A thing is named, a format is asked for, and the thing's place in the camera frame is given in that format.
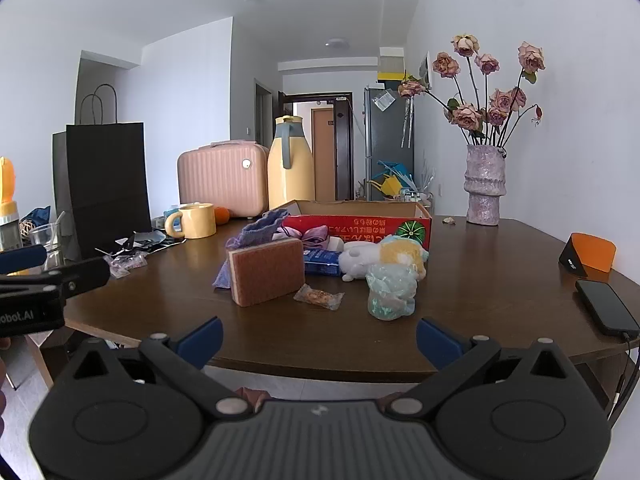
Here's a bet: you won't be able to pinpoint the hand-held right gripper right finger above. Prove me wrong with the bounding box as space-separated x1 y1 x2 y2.
387 316 582 420

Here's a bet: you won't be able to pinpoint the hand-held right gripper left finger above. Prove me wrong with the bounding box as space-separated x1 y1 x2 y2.
60 316 253 420

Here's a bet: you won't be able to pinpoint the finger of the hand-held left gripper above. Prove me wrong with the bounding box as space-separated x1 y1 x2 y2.
0 244 48 275
0 257 112 299

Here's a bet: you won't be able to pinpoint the clear green plastic bag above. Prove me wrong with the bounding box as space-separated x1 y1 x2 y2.
366 263 419 321

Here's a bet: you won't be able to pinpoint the pink brown sponge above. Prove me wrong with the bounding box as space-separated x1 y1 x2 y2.
227 238 306 308

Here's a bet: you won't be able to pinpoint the white yellow plush toy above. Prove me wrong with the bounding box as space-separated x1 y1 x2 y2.
339 237 430 283

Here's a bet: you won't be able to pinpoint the clear snack packet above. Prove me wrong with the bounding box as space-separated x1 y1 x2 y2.
293 283 346 311

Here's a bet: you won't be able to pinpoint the purple knit cloth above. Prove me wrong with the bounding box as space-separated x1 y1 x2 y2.
212 210 292 291

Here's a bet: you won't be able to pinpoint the red cardboard box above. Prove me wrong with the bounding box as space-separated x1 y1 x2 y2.
270 200 433 255

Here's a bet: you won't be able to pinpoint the blue white small packet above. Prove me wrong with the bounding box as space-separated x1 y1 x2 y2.
303 248 344 277

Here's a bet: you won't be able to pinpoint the pink satin cloth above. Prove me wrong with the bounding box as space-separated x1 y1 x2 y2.
272 225 331 251

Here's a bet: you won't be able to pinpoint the clear plastic cup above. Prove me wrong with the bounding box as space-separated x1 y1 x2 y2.
29 210 67 269

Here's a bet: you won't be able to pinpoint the clear candy wrappers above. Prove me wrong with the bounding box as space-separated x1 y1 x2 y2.
102 252 149 279

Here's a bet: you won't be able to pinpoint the blue bag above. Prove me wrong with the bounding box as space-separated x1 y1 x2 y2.
20 206 53 236

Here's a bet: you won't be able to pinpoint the orange capped bottle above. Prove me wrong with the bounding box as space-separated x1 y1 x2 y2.
0 156 21 252

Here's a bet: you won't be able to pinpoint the black white printed pouch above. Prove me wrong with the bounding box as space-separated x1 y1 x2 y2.
95 230 187 257

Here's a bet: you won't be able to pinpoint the black paper bag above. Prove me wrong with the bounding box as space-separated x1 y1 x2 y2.
52 83 153 261

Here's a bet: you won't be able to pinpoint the blue white tissue pack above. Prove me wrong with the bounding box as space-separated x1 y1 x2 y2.
152 206 181 229

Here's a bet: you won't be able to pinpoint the yellow mug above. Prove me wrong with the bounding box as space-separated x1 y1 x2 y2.
165 203 217 240

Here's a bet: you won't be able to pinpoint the cluttered clear storage rack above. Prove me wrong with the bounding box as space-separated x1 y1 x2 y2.
400 170 436 212

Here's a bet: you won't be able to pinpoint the pink suitcase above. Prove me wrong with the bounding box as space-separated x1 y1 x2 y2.
177 142 271 219

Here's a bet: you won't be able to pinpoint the yellow blue plastic toy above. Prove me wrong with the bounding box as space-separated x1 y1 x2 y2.
367 160 416 201

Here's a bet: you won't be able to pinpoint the black smartphone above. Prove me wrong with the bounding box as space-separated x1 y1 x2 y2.
575 279 640 337

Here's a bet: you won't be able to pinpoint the orange black stand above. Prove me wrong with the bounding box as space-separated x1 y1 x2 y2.
559 232 617 277

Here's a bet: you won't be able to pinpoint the yellow thermos jug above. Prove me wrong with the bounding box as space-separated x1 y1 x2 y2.
267 115 317 211

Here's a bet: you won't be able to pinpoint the grey refrigerator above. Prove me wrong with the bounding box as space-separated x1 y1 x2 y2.
363 85 416 201

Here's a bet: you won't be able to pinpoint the brown wooden door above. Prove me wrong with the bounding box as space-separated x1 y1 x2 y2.
311 107 337 201

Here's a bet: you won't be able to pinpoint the black charging cable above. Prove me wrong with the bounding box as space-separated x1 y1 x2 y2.
606 331 640 422

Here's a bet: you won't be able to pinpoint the dark wooden door frame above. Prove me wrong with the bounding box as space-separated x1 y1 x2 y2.
276 91 354 202

